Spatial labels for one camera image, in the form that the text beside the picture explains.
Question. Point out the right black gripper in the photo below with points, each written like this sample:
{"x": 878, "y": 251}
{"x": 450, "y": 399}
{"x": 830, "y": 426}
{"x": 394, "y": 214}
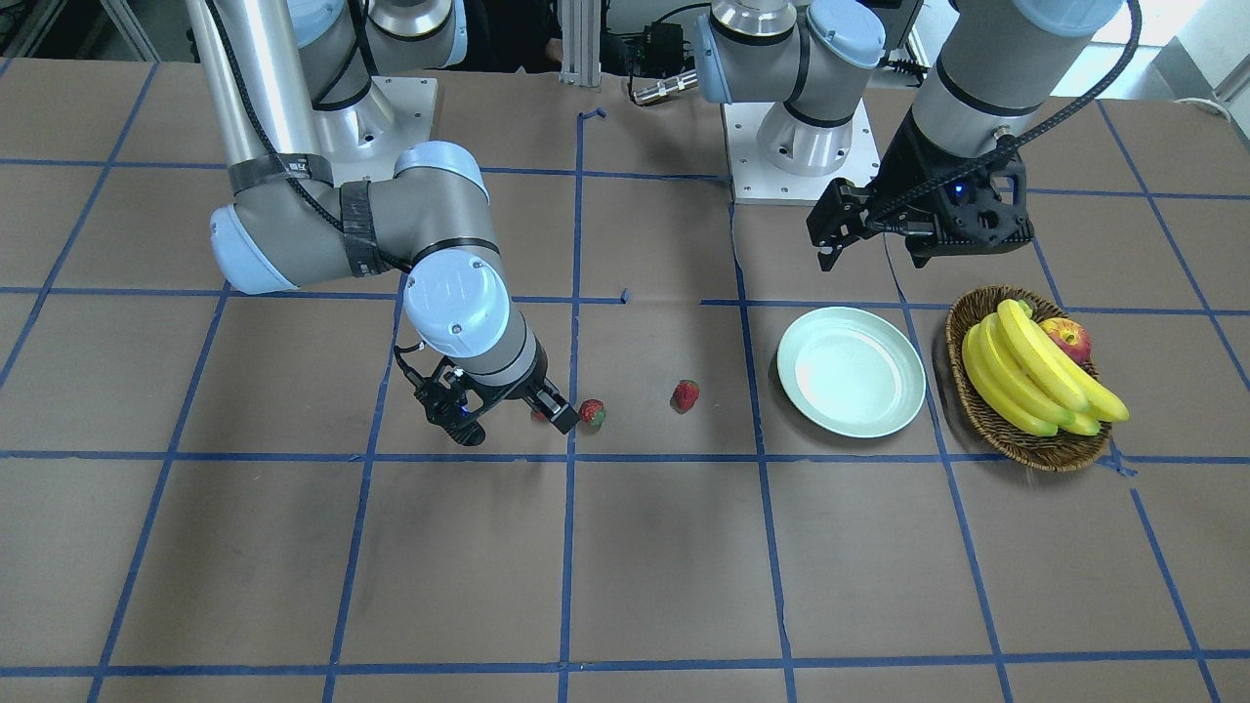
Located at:
{"x": 507, "y": 389}

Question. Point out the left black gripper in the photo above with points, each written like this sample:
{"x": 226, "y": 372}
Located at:
{"x": 900, "y": 168}

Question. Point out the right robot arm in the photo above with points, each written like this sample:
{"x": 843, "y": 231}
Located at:
{"x": 330, "y": 181}

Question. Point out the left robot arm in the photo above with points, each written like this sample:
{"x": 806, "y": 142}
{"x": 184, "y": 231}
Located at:
{"x": 999, "y": 64}

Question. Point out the light green plate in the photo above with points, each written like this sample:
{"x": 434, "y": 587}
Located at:
{"x": 851, "y": 372}

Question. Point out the yellow banana bunch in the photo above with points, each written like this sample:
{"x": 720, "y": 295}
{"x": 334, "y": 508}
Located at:
{"x": 1027, "y": 380}

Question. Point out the red apple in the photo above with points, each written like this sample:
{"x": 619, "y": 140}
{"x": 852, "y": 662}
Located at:
{"x": 1070, "y": 337}

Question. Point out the wicker basket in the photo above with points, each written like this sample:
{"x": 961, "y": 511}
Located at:
{"x": 1065, "y": 452}

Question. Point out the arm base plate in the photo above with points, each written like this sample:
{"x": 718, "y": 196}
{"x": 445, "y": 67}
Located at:
{"x": 363, "y": 141}
{"x": 752, "y": 166}

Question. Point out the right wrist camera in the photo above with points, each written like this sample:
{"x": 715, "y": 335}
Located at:
{"x": 444, "y": 395}

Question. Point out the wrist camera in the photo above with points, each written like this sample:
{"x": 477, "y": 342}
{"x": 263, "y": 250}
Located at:
{"x": 983, "y": 213}
{"x": 444, "y": 395}

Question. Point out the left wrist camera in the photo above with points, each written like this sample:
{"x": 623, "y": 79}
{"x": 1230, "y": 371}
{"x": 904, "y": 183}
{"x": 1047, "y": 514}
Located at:
{"x": 983, "y": 213}

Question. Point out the aluminium frame post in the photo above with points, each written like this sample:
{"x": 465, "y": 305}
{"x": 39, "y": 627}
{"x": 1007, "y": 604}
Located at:
{"x": 580, "y": 22}

